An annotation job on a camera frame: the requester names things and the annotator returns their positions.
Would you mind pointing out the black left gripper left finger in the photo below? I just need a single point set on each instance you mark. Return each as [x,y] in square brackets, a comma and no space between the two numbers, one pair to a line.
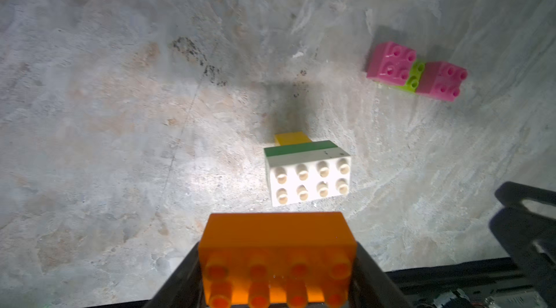
[184,288]

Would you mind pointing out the magenta lego brick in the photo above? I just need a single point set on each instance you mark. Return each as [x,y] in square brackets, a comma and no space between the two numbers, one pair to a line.
[391,64]
[441,81]

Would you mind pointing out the orange long lego brick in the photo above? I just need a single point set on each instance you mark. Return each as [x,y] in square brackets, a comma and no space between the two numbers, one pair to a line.
[264,259]

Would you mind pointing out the white lego brick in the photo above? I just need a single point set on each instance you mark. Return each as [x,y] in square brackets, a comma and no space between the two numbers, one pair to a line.
[309,176]

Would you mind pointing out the yellow lego brick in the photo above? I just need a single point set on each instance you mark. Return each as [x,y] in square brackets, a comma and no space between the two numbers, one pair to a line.
[291,138]

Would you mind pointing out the dark green long lego brick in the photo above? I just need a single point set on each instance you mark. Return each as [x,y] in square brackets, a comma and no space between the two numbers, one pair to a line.
[298,148]

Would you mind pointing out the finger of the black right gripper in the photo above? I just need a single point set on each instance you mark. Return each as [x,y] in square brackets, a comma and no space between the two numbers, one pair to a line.
[528,237]

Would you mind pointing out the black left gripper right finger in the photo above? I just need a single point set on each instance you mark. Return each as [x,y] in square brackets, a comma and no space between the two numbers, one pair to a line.
[371,287]

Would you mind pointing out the lime green lego brick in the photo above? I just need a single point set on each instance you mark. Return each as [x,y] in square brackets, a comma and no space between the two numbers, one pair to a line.
[415,75]

